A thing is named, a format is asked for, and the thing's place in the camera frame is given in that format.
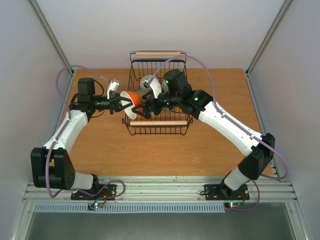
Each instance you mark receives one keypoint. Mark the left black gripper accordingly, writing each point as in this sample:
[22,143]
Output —
[115,102]

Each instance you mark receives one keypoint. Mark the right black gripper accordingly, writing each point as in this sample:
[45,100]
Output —
[152,105]

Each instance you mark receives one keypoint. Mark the white orange bottomed bowl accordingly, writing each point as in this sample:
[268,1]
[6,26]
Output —
[136,100]

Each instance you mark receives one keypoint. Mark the white ribbed bowl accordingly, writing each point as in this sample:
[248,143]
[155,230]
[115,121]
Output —
[143,84]

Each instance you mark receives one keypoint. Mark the black wire dish rack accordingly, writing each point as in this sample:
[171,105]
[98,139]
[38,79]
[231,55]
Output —
[157,63]

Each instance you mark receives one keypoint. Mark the large white bowl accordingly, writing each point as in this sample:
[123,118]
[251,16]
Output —
[143,93]

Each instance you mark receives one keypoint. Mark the green dashed pattern bowl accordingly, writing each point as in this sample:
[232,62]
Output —
[164,86]

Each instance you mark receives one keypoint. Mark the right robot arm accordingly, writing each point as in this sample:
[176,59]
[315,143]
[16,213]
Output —
[255,147]

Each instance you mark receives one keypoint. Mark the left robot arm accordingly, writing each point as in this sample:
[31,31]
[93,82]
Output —
[51,165]

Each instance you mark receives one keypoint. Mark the left controller board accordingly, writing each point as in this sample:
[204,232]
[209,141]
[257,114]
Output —
[94,206]

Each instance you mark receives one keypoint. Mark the controller board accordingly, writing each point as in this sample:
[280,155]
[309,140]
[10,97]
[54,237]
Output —
[232,205]
[94,206]

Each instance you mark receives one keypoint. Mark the right controller board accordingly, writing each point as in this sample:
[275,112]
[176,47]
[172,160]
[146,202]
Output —
[232,205]

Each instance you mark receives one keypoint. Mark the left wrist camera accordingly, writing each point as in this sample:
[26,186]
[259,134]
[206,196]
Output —
[112,87]

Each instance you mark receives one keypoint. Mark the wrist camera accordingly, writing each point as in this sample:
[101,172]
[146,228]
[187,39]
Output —
[155,86]
[112,87]

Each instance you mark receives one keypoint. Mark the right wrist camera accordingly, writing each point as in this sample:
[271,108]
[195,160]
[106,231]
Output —
[155,86]

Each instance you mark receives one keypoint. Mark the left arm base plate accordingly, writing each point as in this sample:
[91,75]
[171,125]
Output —
[110,192]

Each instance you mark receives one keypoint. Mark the grey slotted cable duct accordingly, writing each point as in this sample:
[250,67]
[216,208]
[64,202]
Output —
[131,208]

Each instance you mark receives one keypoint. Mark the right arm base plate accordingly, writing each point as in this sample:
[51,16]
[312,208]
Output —
[217,192]

